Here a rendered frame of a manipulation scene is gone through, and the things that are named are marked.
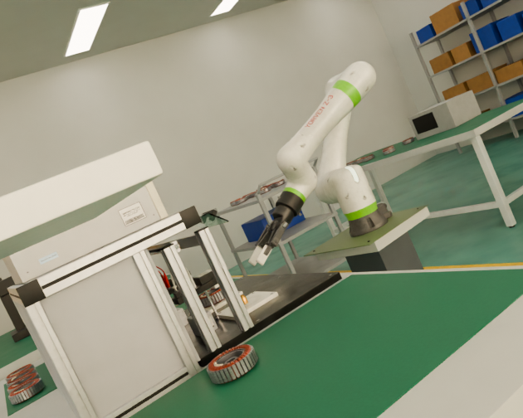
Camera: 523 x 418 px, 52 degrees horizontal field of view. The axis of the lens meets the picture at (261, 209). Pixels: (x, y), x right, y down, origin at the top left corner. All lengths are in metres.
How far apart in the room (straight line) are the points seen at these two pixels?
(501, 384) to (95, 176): 0.57
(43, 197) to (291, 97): 7.92
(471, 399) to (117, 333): 0.79
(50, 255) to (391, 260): 1.16
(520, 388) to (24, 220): 0.61
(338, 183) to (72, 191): 1.54
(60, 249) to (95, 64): 6.13
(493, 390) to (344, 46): 8.64
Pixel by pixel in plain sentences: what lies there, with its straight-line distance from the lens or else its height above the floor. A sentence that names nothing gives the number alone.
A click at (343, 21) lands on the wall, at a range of 9.46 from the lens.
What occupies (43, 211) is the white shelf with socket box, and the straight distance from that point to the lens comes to 0.49.
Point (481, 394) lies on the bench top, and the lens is 0.79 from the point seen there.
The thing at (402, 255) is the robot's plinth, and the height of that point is 0.62.
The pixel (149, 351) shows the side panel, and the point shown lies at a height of 0.85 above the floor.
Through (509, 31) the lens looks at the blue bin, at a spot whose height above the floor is 1.36.
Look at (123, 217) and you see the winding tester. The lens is 1.41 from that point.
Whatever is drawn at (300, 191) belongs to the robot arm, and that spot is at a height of 0.98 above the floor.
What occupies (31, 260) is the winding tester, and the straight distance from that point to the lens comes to 1.38.
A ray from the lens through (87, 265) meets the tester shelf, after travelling 1.25.
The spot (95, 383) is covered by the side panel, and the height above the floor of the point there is 0.85.
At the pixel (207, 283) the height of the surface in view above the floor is 0.90.
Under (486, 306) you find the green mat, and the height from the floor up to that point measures 0.75.
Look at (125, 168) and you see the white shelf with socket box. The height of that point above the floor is 1.19.
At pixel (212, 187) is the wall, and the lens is 7.40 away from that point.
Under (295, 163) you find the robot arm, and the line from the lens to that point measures 1.88.
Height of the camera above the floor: 1.14
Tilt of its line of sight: 4 degrees down
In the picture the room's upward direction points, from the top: 25 degrees counter-clockwise
